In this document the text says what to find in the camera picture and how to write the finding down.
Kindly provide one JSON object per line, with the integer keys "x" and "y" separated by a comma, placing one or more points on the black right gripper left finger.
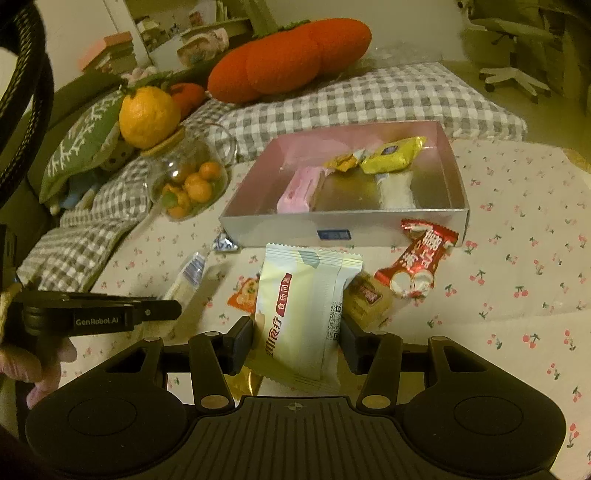
{"x": 212, "y": 355}

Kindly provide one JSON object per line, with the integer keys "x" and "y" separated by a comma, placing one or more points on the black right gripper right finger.
{"x": 378, "y": 357}

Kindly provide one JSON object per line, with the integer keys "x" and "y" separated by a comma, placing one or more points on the small brown biscuit packet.
{"x": 367, "y": 301}

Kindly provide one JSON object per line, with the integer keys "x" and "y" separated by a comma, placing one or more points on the white orange lotus packet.
{"x": 245, "y": 295}

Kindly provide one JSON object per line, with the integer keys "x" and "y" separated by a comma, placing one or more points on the clear blue biscuit packet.
{"x": 187, "y": 281}

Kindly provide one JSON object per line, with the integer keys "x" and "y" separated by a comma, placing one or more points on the red white candy packet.
{"x": 412, "y": 275}

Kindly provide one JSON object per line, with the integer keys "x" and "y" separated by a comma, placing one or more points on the white cream snack packet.
{"x": 298, "y": 316}

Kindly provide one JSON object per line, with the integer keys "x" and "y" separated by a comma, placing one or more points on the small blue silver candy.
{"x": 224, "y": 244}

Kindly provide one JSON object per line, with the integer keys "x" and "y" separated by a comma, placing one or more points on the clear white cake packet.
{"x": 395, "y": 191}

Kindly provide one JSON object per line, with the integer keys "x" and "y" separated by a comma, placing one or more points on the pink wafer packet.
{"x": 299, "y": 196}

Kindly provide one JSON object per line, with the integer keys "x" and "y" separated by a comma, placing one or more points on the small orange yellow packet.
{"x": 345, "y": 162}

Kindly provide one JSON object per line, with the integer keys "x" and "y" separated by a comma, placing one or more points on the yellow cracker snack bag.
{"x": 393, "y": 156}

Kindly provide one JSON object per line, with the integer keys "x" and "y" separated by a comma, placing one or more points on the gold foil snack packet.
{"x": 245, "y": 383}

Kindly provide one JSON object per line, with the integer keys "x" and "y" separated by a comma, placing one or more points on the person's left hand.
{"x": 42, "y": 368}

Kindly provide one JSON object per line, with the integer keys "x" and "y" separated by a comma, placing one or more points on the grey checked blanket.
{"x": 71, "y": 256}

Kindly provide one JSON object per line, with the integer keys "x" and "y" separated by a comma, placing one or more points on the cherry print tablecloth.
{"x": 516, "y": 293}

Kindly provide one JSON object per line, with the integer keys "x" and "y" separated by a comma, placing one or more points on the green embroidered cushion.
{"x": 87, "y": 145}

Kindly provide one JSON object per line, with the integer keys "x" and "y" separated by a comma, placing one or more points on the monkey plush toy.
{"x": 120, "y": 155}

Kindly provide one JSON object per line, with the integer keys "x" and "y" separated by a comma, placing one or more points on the glass teapot jar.
{"x": 187, "y": 173}

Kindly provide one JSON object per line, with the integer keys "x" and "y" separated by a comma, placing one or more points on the silver pink tray box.
{"x": 348, "y": 210}

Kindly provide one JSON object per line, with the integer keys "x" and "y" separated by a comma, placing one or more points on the large orange citrus fruit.
{"x": 147, "y": 117}

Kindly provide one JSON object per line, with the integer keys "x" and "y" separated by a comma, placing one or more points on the small red plush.
{"x": 188, "y": 97}

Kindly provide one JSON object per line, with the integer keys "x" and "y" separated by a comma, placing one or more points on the grey checked pillow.
{"x": 426, "y": 91}

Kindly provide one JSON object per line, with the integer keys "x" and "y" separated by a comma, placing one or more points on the red tomato plush cushion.
{"x": 288, "y": 60}

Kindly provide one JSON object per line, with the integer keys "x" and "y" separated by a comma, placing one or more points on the white office chair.
{"x": 513, "y": 31}

